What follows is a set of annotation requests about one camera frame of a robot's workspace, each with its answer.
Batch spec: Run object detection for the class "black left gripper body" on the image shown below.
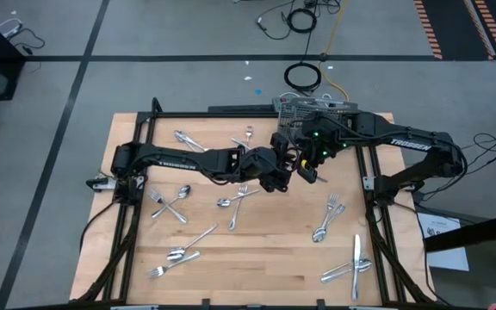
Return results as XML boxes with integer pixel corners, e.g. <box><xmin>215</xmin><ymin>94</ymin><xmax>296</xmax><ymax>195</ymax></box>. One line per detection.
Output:
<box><xmin>259</xmin><ymin>132</ymin><xmax>295</xmax><ymax>194</ymax></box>

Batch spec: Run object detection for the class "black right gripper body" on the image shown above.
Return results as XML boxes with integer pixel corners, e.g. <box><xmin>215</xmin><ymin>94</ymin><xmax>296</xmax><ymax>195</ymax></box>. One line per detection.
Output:
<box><xmin>293</xmin><ymin>146</ymin><xmax>331</xmax><ymax>185</ymax></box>

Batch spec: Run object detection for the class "grey mesh cutlery basket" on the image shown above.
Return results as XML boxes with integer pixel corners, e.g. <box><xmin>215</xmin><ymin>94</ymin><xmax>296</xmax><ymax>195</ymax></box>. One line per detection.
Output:
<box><xmin>272</xmin><ymin>96</ymin><xmax>361</xmax><ymax>139</ymax></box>

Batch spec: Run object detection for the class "white paper sheet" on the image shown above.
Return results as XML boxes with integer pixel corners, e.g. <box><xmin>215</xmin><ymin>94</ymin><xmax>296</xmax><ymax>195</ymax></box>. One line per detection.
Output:
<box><xmin>418</xmin><ymin>213</ymin><xmax>471</xmax><ymax>272</ymax></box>

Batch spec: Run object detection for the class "black metal stand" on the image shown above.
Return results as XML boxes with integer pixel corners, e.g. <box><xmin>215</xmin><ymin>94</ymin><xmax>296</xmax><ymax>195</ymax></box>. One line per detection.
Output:
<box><xmin>424</xmin><ymin>209</ymin><xmax>496</xmax><ymax>310</ymax></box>

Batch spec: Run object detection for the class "black cable coil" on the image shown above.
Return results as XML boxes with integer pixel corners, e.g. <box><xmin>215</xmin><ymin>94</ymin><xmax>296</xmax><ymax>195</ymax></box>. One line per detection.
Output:
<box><xmin>286</xmin><ymin>7</ymin><xmax>318</xmax><ymax>34</ymax></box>
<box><xmin>282</xmin><ymin>61</ymin><xmax>323</xmax><ymax>92</ymax></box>

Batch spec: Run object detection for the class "yellow cable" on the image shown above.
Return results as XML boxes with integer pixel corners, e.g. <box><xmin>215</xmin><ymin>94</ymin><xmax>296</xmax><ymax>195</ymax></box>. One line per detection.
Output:
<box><xmin>316</xmin><ymin>0</ymin><xmax>351</xmax><ymax>102</ymax></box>

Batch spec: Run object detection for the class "black aluminium table frame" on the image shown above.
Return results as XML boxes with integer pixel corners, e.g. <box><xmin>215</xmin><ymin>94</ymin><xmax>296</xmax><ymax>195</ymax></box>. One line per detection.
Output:
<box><xmin>71</xmin><ymin>97</ymin><xmax>437</xmax><ymax>310</ymax></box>

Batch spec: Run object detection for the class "metal clamp bracket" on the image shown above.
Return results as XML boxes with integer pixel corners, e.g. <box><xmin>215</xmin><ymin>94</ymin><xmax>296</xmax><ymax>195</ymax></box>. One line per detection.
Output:
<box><xmin>86</xmin><ymin>175</ymin><xmax>115</xmax><ymax>193</ymax></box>

